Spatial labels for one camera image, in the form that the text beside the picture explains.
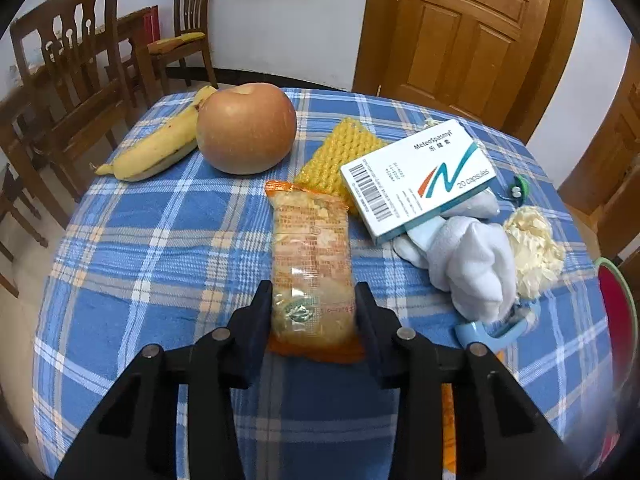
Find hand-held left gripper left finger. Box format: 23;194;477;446
55;280;273;480

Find wooden panel door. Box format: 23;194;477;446
352;0;586;136

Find apple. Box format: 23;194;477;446
196;83;298;176

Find blue plaid tablecloth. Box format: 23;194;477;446
32;87;616;480

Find wooden side door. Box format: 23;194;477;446
557;45;640;261

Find white medicine box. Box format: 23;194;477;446
340;119;497;247

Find orange snack packet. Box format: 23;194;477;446
264;180;366;365

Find green plastic clip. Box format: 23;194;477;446
500;176;532;207

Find yellow foam fruit net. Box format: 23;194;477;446
294;116;390;218

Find cream crumpled wrapper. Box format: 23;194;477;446
502;206;566;301

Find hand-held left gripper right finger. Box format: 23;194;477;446
354;281;583;480

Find light blue plastic holder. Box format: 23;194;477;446
454;300;541;356

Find yellow seat cushion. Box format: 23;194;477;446
147;32;207;55

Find wooden chair with cushion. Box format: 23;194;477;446
147;0;219;96

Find large wooden chair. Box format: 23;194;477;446
10;0;138;201

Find yellow banana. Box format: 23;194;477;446
90;85;218;182

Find white crumpled tissue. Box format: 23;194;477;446
392;192;518;322

